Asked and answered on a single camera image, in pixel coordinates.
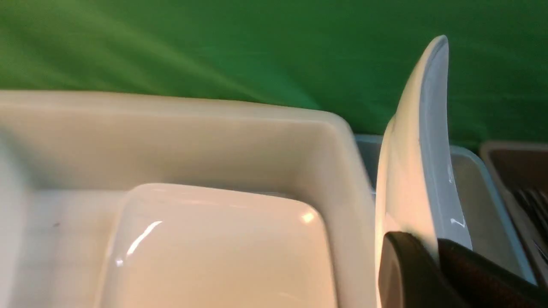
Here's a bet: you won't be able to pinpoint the brown plastic chopstick bin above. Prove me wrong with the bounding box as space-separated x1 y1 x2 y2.
479 141 548 288

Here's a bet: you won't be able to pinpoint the black chopsticks in bin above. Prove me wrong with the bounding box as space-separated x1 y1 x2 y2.
513 186 548 262

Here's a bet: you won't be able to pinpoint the large white square plate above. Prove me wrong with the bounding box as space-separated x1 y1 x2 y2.
375 35 472 308

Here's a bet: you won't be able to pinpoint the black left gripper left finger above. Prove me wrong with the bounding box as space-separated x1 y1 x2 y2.
378 231 463 308

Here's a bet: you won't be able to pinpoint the blue plastic spoon bin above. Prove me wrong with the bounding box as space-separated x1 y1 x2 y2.
354 135 538 285

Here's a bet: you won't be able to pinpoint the green backdrop cloth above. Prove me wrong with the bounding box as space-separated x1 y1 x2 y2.
0 0 548 149

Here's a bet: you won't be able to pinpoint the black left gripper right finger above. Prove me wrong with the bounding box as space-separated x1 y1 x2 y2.
438 239 548 308

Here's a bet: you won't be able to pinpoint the large white plastic bin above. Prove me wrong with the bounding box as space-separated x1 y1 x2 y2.
0 90 376 308

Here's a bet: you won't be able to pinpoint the stack of white plates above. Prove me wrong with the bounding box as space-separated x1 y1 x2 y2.
94 184 337 308

